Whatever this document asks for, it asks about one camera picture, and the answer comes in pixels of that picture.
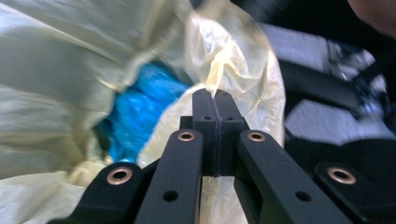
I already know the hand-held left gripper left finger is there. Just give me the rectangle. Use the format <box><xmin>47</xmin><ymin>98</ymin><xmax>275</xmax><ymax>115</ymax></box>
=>
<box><xmin>179</xmin><ymin>88</ymin><xmax>219</xmax><ymax>178</ymax></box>

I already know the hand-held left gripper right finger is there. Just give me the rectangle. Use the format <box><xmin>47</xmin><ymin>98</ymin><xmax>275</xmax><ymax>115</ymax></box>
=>
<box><xmin>215</xmin><ymin>89</ymin><xmax>250</xmax><ymax>178</ymax></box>

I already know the yellow plastic bag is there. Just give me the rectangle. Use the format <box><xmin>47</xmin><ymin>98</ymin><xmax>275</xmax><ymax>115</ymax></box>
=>
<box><xmin>0</xmin><ymin>0</ymin><xmax>287</xmax><ymax>224</ymax></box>

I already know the blue crumpled plastic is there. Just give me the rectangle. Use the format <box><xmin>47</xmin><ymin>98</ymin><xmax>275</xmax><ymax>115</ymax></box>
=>
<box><xmin>96</xmin><ymin>62</ymin><xmax>191</xmax><ymax>164</ymax></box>

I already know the black bar with metal parts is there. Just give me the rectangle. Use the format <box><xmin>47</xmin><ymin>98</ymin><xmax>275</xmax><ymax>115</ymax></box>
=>
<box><xmin>279</xmin><ymin>40</ymin><xmax>395</xmax><ymax>120</ymax></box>

